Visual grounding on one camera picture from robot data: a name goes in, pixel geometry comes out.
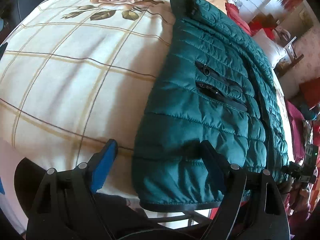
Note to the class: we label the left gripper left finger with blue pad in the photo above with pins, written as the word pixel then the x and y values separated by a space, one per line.
pixel 64 206

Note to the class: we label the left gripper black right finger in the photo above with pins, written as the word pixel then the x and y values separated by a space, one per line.
pixel 252 207

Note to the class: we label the dark green quilted puffer jacket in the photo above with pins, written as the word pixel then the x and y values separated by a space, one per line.
pixel 216 84

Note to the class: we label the magenta blanket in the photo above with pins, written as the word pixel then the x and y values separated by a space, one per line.
pixel 296 122

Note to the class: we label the white pillow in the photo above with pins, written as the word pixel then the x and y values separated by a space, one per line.
pixel 273 51

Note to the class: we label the floral cream bed quilt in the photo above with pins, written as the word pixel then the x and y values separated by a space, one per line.
pixel 75 74

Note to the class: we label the wooden chair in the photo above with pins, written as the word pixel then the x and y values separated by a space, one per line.
pixel 285 40

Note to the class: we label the red heart cushion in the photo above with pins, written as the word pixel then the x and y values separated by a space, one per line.
pixel 234 14

